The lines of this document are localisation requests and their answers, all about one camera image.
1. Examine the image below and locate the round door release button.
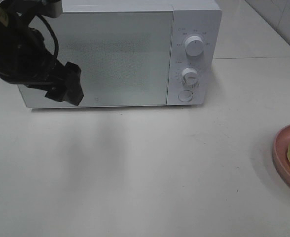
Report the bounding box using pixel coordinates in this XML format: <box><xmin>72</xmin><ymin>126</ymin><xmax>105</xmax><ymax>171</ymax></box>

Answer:
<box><xmin>178</xmin><ymin>90</ymin><xmax>193</xmax><ymax>102</ymax></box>

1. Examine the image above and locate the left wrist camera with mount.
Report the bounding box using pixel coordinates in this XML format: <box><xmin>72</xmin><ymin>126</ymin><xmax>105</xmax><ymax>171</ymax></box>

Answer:
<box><xmin>39</xmin><ymin>0</ymin><xmax>63</xmax><ymax>18</ymax></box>

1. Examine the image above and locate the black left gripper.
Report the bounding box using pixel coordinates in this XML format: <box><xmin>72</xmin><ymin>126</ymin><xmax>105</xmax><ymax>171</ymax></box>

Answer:
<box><xmin>0</xmin><ymin>27</ymin><xmax>84</xmax><ymax>106</ymax></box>

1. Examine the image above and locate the white microwave oven body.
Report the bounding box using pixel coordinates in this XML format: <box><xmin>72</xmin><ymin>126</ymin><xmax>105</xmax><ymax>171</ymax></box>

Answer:
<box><xmin>16</xmin><ymin>0</ymin><xmax>223</xmax><ymax>109</ymax></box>

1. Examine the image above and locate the white microwave door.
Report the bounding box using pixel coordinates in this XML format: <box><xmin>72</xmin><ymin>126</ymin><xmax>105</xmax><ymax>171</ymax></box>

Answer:
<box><xmin>16</xmin><ymin>11</ymin><xmax>175</xmax><ymax>109</ymax></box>

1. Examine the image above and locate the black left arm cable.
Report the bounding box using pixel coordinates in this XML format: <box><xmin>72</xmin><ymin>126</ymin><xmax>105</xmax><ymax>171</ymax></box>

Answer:
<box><xmin>26</xmin><ymin>13</ymin><xmax>60</xmax><ymax>60</ymax></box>

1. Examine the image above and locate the white microwave knob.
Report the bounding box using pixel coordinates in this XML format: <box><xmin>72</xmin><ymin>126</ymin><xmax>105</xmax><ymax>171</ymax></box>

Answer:
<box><xmin>181</xmin><ymin>68</ymin><xmax>199</xmax><ymax>86</ymax></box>
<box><xmin>184</xmin><ymin>35</ymin><xmax>204</xmax><ymax>57</ymax></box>

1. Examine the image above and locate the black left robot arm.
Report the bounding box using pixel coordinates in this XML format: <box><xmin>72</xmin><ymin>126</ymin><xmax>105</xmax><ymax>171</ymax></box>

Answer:
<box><xmin>0</xmin><ymin>0</ymin><xmax>84</xmax><ymax>106</ymax></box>

